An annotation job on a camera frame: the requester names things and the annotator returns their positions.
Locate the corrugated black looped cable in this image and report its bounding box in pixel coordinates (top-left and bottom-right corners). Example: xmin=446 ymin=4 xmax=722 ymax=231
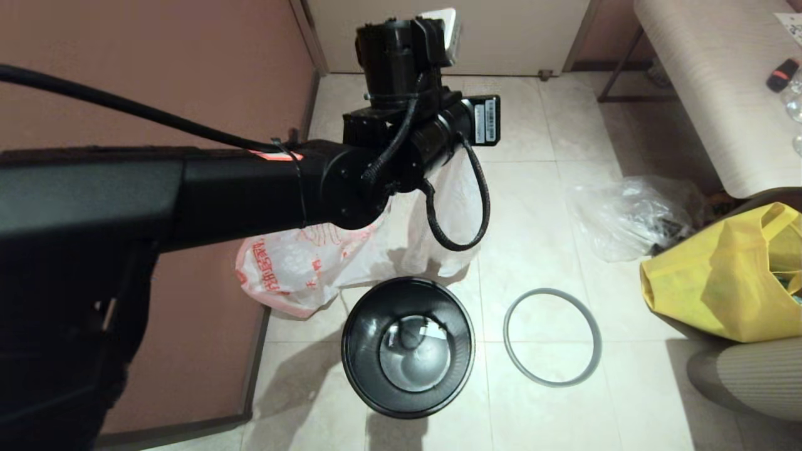
xmin=422 ymin=134 xmax=491 ymax=252

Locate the black round trash bin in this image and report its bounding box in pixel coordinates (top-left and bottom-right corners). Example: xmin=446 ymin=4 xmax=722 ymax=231
xmin=341 ymin=277 xmax=476 ymax=420

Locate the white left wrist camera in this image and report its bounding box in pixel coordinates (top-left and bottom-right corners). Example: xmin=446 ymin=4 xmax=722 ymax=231
xmin=419 ymin=8 xmax=462 ymax=66

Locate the beige ribbed round stool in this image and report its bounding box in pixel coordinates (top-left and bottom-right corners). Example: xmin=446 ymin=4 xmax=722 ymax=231
xmin=686 ymin=338 xmax=802 ymax=422

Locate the new red-printed plastic bag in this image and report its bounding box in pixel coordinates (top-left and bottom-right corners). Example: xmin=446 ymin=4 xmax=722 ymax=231
xmin=236 ymin=219 xmax=390 ymax=319

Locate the dark metal table leg frame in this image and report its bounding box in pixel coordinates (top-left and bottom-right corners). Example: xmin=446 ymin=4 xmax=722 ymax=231
xmin=596 ymin=28 xmax=680 ymax=105

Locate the grey bin retaining ring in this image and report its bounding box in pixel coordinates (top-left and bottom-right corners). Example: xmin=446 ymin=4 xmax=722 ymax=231
xmin=503 ymin=288 xmax=603 ymax=388

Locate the yellow fabric tote bag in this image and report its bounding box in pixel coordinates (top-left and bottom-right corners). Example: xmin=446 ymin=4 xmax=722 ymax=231
xmin=639 ymin=203 xmax=802 ymax=344

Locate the crumpled clear plastic bag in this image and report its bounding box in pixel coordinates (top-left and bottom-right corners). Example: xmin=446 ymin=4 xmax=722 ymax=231
xmin=567 ymin=177 xmax=706 ymax=264

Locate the wood-grain table top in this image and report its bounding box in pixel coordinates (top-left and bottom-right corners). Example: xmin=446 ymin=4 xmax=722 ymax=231
xmin=633 ymin=0 xmax=802 ymax=200

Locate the white translucent plastic bag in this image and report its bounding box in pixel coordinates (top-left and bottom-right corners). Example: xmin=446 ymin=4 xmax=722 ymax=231
xmin=376 ymin=145 xmax=484 ymax=280

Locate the corrugated black short cable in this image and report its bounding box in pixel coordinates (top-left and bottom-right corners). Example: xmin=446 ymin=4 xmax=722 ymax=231
xmin=363 ymin=72 xmax=420 ymax=190

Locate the white printed paper sheet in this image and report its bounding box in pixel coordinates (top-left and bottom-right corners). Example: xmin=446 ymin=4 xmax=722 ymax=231
xmin=772 ymin=14 xmax=802 ymax=51

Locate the smooth black left arm cable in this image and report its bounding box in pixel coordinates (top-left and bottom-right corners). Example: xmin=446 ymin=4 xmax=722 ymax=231
xmin=0 ymin=63 xmax=303 ymax=158

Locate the white door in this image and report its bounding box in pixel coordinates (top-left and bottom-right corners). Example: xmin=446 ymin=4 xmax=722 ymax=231
xmin=307 ymin=0 xmax=591 ymax=77

